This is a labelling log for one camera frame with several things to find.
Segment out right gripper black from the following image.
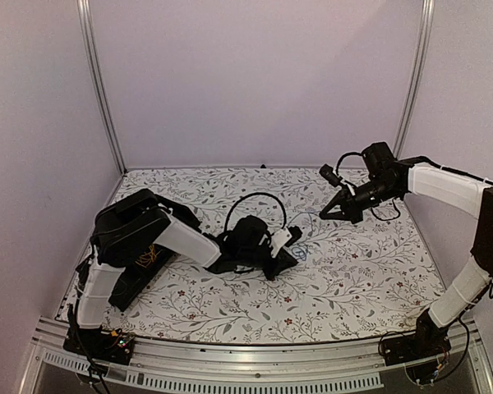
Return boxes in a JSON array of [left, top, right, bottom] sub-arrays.
[[320, 177, 401, 224]]

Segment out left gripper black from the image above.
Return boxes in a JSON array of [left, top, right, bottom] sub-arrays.
[[239, 245, 297, 282]]

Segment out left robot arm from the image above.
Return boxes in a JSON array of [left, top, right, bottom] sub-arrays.
[[69, 189, 302, 356]]

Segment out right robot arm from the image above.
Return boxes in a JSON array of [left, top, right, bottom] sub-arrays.
[[320, 142, 493, 358]]

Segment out floral table mat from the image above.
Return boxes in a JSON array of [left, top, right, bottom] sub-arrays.
[[103, 168, 444, 344]]

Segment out black compartment tray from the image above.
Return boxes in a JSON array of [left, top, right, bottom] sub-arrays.
[[76, 196, 202, 312]]

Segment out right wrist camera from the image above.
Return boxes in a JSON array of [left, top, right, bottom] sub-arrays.
[[319, 164, 356, 196]]

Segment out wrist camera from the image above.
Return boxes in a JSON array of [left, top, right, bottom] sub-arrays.
[[270, 226, 302, 259], [319, 164, 356, 196]]

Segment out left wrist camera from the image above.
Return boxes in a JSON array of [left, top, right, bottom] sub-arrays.
[[270, 226, 302, 259]]

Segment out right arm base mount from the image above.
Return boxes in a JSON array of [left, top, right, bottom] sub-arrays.
[[378, 329, 451, 366]]

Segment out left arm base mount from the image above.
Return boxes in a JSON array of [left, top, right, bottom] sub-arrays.
[[63, 328, 135, 365]]

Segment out right aluminium corner post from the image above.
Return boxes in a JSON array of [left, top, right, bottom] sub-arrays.
[[393, 0, 435, 157]]

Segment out aluminium corner post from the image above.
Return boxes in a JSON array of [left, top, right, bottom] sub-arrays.
[[393, 0, 435, 157], [76, 0, 127, 176]]

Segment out left aluminium corner post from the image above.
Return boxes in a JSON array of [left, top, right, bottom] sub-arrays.
[[76, 0, 127, 176]]

